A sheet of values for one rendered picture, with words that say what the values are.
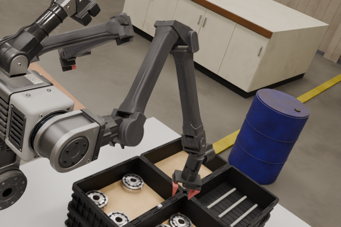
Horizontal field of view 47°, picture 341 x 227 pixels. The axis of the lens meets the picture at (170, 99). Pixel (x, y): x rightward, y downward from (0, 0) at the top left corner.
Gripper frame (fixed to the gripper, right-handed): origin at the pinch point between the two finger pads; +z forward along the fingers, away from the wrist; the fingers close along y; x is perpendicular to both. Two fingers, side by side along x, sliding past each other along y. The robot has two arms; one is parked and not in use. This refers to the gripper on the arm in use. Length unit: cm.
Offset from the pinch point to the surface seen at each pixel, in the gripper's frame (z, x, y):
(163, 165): 23, -49, -1
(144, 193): 23.2, -24.9, 8.8
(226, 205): 23.2, -27.4, -32.0
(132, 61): 101, -373, 8
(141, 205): 23.3, -16.7, 10.1
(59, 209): 36, -19, 45
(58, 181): 36, -37, 49
